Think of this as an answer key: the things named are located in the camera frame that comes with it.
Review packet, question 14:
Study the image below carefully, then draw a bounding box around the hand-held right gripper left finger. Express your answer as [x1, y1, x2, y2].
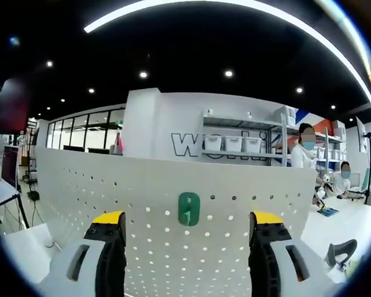
[38, 210, 127, 297]

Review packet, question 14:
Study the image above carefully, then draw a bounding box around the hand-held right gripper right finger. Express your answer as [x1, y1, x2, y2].
[248, 210, 339, 297]

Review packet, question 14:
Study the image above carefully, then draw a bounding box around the green hook assembly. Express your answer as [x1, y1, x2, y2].
[177, 191, 201, 226]

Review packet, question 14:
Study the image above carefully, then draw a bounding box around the white perforated mounting plate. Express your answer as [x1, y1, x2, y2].
[33, 145, 318, 297]

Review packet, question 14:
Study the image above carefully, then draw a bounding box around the black curved stand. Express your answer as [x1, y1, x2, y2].
[326, 238, 358, 269]

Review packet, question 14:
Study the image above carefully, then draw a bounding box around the pale yellow cloth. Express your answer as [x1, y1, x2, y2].
[344, 258, 364, 275]

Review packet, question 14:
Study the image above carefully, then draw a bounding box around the blue flat object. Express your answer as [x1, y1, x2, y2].
[317, 206, 340, 218]

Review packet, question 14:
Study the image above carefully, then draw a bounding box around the open laptop on stand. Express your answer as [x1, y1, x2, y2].
[0, 144, 21, 209]

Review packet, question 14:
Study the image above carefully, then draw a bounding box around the white storage bin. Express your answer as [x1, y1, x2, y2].
[224, 137, 244, 153]
[244, 137, 263, 154]
[203, 136, 225, 152]

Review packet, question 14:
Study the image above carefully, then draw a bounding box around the black tripod stand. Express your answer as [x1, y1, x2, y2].
[355, 116, 371, 205]

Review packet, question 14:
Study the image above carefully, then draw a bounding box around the grey metal shelf rack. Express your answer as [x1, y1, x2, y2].
[202, 110, 293, 168]
[312, 123, 348, 162]

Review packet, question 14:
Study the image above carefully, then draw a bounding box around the long ceiling light strip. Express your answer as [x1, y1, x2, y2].
[83, 0, 371, 109]

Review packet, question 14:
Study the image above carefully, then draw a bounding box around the hanging bag with pink strap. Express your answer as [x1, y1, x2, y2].
[115, 131, 125, 156]

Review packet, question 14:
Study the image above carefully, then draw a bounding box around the dark red wall panel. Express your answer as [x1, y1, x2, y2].
[0, 77, 30, 134]

